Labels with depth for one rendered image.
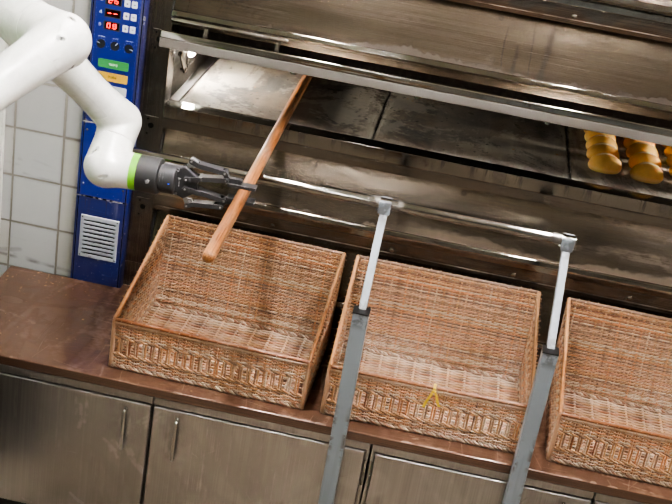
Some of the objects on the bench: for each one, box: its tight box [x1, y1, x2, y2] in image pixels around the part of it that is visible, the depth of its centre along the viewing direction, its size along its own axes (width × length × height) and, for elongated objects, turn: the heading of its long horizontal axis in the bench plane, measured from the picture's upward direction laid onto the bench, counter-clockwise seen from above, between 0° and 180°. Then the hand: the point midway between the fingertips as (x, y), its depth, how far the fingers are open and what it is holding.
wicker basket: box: [108, 214, 347, 410], centre depth 356 cm, size 49×56×28 cm
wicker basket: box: [546, 297, 672, 488], centre depth 348 cm, size 49×56×28 cm
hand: (242, 192), depth 309 cm, fingers closed on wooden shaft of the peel, 3 cm apart
